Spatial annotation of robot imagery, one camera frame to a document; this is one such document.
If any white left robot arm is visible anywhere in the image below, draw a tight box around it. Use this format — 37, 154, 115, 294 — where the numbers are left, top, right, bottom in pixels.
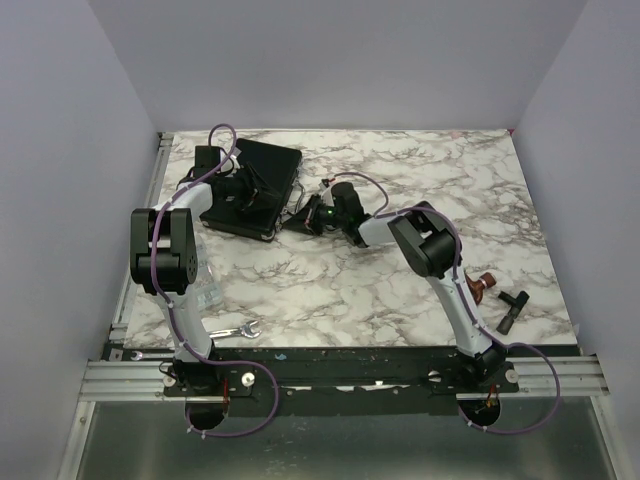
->
130, 152, 297, 395

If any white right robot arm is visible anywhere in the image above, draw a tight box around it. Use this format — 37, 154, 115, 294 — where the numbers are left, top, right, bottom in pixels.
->
283, 182, 506, 392

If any black mounting base plate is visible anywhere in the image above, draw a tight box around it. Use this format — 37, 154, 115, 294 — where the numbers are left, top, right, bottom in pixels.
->
99, 344, 521, 419

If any silver combination wrench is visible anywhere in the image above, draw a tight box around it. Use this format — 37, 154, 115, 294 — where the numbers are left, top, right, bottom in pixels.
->
209, 321, 261, 340

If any aluminium extrusion rail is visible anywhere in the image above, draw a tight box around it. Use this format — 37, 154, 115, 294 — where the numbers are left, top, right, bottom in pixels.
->
79, 360, 171, 402

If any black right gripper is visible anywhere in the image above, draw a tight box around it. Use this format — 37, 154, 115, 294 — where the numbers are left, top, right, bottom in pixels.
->
282, 197, 346, 239

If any black T-handle tool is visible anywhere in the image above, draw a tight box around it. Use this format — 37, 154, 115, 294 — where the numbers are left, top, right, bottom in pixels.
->
497, 290, 530, 335

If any clear plastic screw box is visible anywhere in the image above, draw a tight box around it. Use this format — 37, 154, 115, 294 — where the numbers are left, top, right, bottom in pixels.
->
194, 236, 223, 310

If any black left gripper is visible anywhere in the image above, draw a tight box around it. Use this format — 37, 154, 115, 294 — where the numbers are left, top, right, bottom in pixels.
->
220, 163, 279, 214

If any red handled tool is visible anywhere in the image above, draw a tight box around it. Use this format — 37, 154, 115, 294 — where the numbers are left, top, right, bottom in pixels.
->
465, 272, 496, 305

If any black poker set case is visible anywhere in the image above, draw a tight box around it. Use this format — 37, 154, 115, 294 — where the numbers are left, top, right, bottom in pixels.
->
200, 138, 302, 242

